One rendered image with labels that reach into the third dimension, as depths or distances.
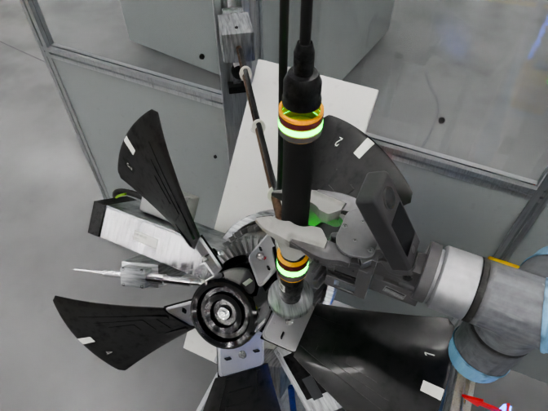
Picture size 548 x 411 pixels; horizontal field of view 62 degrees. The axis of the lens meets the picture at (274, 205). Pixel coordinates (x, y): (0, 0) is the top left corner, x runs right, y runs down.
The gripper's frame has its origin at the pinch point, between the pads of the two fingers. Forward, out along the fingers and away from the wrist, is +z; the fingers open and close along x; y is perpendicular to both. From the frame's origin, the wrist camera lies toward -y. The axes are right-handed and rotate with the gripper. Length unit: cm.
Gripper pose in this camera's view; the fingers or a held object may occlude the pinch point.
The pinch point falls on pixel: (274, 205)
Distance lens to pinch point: 56.4
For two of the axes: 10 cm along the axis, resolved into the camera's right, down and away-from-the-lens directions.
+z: -9.1, -3.2, 2.6
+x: 4.2, -6.9, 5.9
